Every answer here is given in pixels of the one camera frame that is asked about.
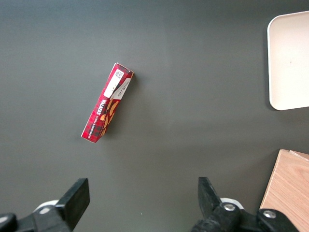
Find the wooden drawer cabinet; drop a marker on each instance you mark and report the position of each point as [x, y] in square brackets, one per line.
[287, 188]

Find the cream plastic tray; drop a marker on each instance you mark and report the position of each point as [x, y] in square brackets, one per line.
[289, 60]

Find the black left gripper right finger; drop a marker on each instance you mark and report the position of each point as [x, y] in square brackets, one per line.
[210, 200]

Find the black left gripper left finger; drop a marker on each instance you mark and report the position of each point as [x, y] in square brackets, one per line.
[72, 203]

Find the red tartan cookie box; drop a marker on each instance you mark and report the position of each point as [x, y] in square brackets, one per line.
[103, 108]

